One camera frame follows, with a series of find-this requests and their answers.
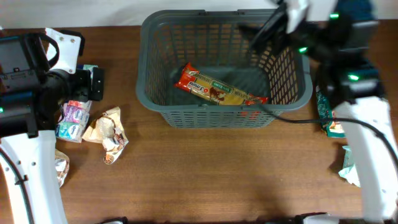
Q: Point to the light teal small packet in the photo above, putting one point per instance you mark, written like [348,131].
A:
[348,171]

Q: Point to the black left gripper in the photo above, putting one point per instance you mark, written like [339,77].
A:
[83,92]

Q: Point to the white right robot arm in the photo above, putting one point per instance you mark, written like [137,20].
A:
[354,89]

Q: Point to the brown white snack pouch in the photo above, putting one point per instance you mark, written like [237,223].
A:
[62,165]

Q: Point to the multicolour tissue pack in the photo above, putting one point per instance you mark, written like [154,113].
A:
[73,121]

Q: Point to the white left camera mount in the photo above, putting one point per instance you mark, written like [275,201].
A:
[71,45]

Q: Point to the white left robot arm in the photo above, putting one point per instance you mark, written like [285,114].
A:
[39,72]

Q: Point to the orange spaghetti packet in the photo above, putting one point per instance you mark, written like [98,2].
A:
[214,90]

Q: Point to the green coffee bean bag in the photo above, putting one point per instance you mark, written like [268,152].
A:
[333,129]

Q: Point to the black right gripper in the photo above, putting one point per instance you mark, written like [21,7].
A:
[268,34]

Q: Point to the beige crumpled snack bag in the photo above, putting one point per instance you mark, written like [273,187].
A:
[108,131]

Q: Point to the grey plastic basket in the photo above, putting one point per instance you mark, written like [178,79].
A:
[212,43]

